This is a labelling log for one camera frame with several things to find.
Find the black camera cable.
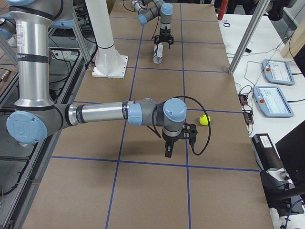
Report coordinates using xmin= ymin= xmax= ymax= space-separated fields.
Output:
xmin=172 ymin=95 xmax=213 ymax=156

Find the teach pendant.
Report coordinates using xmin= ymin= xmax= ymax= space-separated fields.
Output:
xmin=253 ymin=86 xmax=294 ymax=118
xmin=262 ymin=59 xmax=295 ymax=86

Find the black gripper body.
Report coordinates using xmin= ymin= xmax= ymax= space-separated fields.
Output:
xmin=158 ymin=28 xmax=171 ymax=41
xmin=162 ymin=132 xmax=184 ymax=144

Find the white pedestal column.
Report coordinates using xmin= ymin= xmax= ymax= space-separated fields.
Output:
xmin=85 ymin=0 xmax=128 ymax=79

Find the white blue tennis ball can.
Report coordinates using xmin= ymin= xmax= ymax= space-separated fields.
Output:
xmin=153 ymin=43 xmax=163 ymax=64

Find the black box with label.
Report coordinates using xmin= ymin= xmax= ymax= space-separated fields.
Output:
xmin=251 ymin=133 xmax=284 ymax=171

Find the orange black electronics module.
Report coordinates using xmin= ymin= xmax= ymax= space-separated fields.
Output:
xmin=238 ymin=94 xmax=249 ymax=106

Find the Roland Garros tennis ball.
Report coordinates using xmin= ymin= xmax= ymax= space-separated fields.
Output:
xmin=199 ymin=114 xmax=211 ymax=126

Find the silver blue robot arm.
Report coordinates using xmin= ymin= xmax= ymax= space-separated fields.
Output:
xmin=6 ymin=0 xmax=186 ymax=157
xmin=131 ymin=0 xmax=174 ymax=48

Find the black monitor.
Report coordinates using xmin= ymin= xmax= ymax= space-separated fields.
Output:
xmin=275 ymin=121 xmax=305 ymax=186

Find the far teach pendant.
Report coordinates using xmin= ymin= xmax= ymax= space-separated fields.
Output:
xmin=262 ymin=59 xmax=295 ymax=86

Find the aluminium frame post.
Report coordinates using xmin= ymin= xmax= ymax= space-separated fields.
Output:
xmin=228 ymin=0 xmax=270 ymax=75

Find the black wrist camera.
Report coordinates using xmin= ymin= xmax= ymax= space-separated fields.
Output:
xmin=182 ymin=123 xmax=198 ymax=146

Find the near teach pendant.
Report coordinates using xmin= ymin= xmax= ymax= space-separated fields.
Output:
xmin=253 ymin=86 xmax=294 ymax=118

